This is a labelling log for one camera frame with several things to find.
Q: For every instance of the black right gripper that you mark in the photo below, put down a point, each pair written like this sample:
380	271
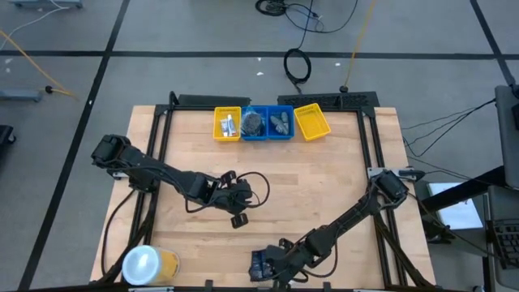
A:
294	259

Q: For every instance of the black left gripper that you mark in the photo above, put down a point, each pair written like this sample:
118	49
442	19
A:
237	196

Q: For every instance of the navy shave butter tube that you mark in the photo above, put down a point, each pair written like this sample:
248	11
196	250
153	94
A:
259	265

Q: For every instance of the white travel toothpaste tube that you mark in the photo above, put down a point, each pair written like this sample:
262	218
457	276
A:
231	125
224	127

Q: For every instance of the black comb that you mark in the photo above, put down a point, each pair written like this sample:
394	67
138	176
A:
253	125

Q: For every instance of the grey travel tube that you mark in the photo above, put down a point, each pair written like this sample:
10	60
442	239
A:
286	129
285	117

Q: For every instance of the clear plastic bag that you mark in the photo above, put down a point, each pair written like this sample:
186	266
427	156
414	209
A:
255	110

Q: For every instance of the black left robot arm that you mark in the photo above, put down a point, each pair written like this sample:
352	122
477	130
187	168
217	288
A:
162	172

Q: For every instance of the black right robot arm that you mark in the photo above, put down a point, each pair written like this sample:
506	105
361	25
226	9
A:
348	215

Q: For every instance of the yellow plastic basket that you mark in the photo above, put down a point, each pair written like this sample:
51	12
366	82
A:
312	121
227	139

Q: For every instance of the blue plastic basket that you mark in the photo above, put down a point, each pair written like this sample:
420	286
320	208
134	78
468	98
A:
254	138
281	138

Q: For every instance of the black solid panel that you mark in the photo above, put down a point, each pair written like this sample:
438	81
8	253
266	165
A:
215	100

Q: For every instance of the white yellow cylinder container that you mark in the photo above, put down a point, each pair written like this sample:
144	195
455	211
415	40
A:
142	265

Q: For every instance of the black perforated panel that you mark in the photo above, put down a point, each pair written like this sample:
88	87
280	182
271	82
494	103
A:
324	100

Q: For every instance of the white screen tablet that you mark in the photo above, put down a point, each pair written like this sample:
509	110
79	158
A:
458	211

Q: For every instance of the black keyboard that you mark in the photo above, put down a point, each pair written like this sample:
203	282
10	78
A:
507	243

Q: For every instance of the grey floor base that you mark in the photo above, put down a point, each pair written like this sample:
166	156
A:
20	95

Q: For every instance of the black caster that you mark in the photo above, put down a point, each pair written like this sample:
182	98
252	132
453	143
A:
6	134

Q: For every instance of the black table frame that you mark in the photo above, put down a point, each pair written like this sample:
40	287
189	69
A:
190	108

